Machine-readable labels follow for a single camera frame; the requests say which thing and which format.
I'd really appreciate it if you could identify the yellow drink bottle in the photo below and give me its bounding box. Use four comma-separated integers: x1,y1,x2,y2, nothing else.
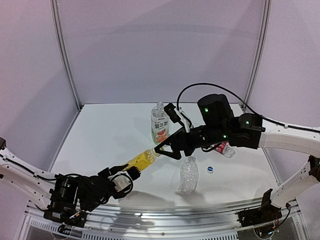
122,148,161,173

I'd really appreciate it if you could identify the clear plastic bottle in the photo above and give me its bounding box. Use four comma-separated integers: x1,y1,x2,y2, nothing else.
178,155,199,195

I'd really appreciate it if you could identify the red label water bottle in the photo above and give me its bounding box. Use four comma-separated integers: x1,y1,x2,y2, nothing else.
214,142,236,159

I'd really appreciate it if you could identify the fruit tea bottle white label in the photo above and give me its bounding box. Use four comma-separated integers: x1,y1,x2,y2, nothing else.
150,101,170,145

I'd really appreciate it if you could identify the blue white bottle cap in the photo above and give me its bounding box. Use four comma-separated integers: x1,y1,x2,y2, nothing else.
206,166,214,174

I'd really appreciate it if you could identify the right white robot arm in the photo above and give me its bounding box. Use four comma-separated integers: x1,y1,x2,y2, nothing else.
154,94,320,208

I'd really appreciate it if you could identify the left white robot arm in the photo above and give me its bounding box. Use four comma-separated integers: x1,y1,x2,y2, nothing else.
0,138,141,222

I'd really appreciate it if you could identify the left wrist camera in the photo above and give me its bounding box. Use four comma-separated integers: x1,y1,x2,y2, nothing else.
108,173,133,192

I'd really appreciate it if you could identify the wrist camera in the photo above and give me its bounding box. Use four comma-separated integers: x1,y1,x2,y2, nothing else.
108,173,133,192
164,102,193,133

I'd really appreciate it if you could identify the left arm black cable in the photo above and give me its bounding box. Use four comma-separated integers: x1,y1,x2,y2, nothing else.
0,153,135,201

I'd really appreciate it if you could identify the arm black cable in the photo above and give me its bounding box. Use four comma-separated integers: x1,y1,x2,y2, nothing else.
0,153,135,201
176,82,320,133

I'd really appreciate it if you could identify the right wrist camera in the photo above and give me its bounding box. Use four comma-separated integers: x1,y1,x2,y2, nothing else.
164,102,193,133

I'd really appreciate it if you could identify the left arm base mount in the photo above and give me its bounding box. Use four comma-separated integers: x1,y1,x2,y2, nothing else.
43,199,88,235

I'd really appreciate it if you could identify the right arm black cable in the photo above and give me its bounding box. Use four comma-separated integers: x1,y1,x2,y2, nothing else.
176,82,320,133

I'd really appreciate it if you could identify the front aluminium rail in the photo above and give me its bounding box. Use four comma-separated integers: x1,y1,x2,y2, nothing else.
24,197,301,240

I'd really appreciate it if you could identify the right aluminium frame post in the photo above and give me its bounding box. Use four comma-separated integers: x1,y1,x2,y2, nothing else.
244,0,272,104

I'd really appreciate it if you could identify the aluminium frame post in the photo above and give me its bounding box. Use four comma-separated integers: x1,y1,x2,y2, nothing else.
50,0,83,112
244,0,272,104

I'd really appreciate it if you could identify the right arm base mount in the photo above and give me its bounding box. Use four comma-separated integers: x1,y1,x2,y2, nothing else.
237,188,292,240

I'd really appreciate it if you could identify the left aluminium frame post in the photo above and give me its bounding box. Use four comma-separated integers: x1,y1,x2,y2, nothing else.
50,0,83,112

